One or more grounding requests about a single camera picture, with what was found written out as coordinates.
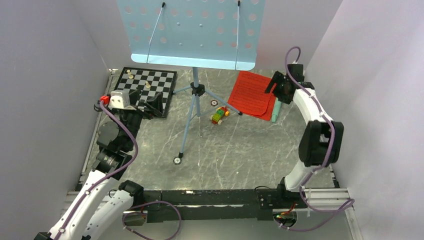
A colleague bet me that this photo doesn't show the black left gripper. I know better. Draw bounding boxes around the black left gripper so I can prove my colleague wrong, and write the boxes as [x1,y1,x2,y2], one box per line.
[120,90,163,150]

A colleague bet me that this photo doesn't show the red sheet music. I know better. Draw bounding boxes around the red sheet music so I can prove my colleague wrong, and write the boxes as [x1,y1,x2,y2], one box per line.
[228,70,277,122]
[228,88,271,116]

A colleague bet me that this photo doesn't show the mint green microphone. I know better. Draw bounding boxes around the mint green microphone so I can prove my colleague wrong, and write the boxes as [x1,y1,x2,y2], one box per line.
[270,99,282,123]

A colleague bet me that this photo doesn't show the light blue music stand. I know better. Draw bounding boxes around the light blue music stand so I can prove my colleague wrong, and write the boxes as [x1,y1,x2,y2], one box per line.
[115,0,267,159]

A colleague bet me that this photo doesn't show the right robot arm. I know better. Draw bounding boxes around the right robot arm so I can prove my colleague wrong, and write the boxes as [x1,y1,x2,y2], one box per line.
[265,62,344,208]

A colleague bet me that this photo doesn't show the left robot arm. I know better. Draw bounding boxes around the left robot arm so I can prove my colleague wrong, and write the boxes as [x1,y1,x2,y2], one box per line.
[35,89,164,240]

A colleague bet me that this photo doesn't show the black white chessboard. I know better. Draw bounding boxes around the black white chessboard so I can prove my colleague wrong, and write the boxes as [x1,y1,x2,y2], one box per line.
[114,67,177,119]

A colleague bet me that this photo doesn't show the cream chess piece back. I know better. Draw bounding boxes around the cream chess piece back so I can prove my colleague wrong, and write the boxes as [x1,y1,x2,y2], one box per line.
[126,69,134,79]

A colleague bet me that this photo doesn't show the colourful toy brick car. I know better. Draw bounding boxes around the colourful toy brick car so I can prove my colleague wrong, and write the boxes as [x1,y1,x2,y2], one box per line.
[210,106,230,125]

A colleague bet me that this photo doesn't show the blue white poker chip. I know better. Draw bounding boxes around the blue white poker chip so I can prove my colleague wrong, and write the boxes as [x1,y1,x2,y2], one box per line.
[173,157,182,165]

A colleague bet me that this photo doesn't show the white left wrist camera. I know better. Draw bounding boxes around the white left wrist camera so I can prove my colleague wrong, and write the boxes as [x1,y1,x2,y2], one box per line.
[99,89,135,110]

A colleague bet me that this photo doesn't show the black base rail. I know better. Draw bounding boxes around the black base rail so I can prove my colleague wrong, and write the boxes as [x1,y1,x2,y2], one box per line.
[133,186,306,223]

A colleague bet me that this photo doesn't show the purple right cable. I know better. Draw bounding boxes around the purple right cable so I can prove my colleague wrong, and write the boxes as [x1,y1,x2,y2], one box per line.
[273,46,355,232]

